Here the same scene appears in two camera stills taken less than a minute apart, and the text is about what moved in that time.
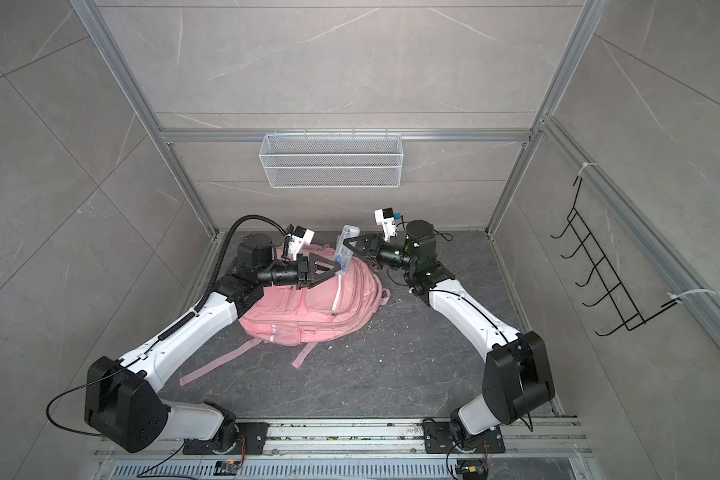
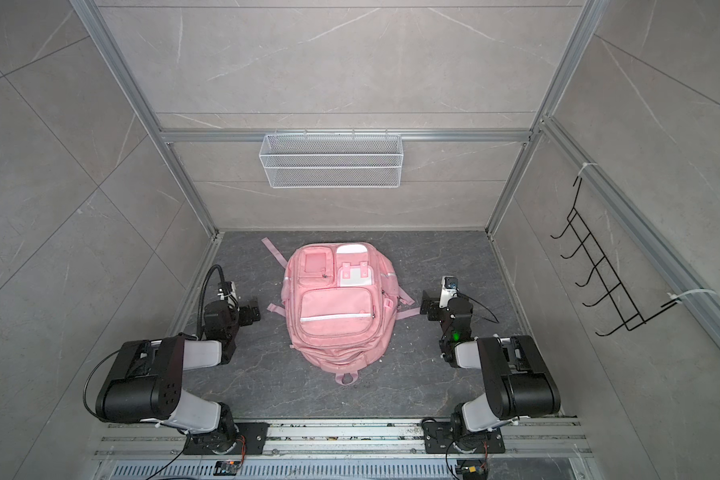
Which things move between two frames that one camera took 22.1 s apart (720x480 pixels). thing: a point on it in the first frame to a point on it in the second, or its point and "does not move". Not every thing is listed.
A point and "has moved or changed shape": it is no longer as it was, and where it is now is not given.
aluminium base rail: x=562 y=437 does not move
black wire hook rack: x=626 y=310 does not move
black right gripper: x=377 y=245 to x=434 y=315
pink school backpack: x=290 y=316 has moved or changed shape
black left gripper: x=304 y=269 to x=247 y=319
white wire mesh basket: x=332 y=160 does not move
